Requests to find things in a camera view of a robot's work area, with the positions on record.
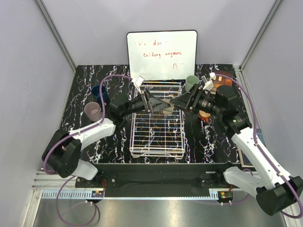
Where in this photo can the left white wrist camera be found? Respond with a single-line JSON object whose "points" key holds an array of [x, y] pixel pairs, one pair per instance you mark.
{"points": [[137, 82]]}

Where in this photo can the mauve purple mug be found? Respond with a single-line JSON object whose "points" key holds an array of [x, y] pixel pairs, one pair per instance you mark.
{"points": [[93, 111]]}

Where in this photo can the white whiteboard with red writing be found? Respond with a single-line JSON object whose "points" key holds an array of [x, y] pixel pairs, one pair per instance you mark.
{"points": [[162, 55]]}

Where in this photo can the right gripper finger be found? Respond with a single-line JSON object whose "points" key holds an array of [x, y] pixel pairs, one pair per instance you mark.
{"points": [[194, 91], [182, 102]]}

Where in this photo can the pale green cup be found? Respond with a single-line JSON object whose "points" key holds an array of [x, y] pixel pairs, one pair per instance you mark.
{"points": [[191, 81]]}

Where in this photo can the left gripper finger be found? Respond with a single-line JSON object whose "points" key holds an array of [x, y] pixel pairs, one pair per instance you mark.
{"points": [[157, 104], [146, 95]]}

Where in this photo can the left small circuit board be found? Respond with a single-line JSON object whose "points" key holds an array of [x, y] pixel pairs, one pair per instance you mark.
{"points": [[97, 194]]}

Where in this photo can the dark blue mug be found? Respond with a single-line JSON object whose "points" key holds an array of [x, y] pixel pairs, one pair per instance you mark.
{"points": [[97, 94]]}

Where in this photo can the beige mug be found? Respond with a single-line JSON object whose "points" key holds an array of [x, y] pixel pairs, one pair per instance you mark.
{"points": [[169, 110]]}

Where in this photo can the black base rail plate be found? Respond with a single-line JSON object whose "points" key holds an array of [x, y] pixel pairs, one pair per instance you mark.
{"points": [[157, 181]]}

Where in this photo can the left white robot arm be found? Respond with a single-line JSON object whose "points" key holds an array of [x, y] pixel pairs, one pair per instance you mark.
{"points": [[63, 153]]}

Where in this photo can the small circuit board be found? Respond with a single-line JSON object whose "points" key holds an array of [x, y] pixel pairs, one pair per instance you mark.
{"points": [[97, 194], [225, 195]]}

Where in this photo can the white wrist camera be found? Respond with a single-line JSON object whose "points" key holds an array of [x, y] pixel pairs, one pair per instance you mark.
{"points": [[137, 82], [208, 82]]}

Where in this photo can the blue Nineteen Eighty-Four book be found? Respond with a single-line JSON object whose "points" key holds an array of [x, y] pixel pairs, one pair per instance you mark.
{"points": [[243, 158]]}

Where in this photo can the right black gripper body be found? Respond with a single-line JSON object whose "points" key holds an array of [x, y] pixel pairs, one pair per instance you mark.
{"points": [[201, 102]]}

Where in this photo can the orange cup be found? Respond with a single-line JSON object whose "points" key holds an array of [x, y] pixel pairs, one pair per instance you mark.
{"points": [[204, 116]]}

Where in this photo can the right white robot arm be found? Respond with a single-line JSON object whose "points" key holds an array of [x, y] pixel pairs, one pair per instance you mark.
{"points": [[275, 189]]}

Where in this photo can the dark book with lit windows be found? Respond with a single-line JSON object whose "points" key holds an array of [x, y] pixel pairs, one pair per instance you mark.
{"points": [[222, 78]]}

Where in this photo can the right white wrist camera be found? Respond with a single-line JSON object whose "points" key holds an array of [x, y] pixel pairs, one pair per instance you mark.
{"points": [[208, 82]]}

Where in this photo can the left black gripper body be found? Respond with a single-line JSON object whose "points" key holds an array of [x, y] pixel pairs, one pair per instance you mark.
{"points": [[136, 105]]}

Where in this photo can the white wire dish rack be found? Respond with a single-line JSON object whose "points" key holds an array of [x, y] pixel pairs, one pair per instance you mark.
{"points": [[158, 135]]}

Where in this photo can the right small circuit board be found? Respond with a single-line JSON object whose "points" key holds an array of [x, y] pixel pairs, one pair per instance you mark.
{"points": [[225, 195]]}

